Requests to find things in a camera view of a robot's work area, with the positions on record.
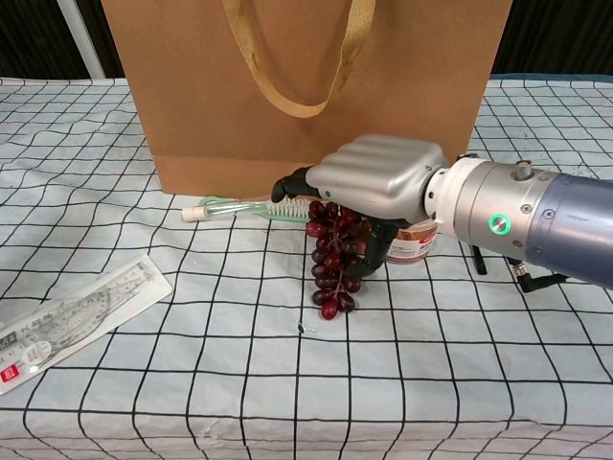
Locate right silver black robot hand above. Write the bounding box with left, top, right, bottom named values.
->
left=270, top=134, right=451, bottom=279

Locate round brown cake cup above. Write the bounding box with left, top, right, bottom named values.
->
left=385, top=219, right=438, bottom=264

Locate red grape bunch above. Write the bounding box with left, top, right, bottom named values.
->
left=305, top=199, right=373, bottom=321

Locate brown paper shopping bag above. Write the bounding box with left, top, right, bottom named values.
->
left=99, top=0, right=512, bottom=197

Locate white black checkered tablecloth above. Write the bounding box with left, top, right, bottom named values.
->
left=0, top=72, right=613, bottom=460

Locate clear packaged ruler set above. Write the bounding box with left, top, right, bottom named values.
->
left=0, top=253, right=174, bottom=397

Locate green handled white brush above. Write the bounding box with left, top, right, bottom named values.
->
left=198, top=195, right=312, bottom=224

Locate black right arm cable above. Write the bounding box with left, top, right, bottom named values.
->
left=511, top=263, right=569, bottom=294

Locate white partition frame post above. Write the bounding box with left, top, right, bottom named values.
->
left=61, top=0, right=106, bottom=81

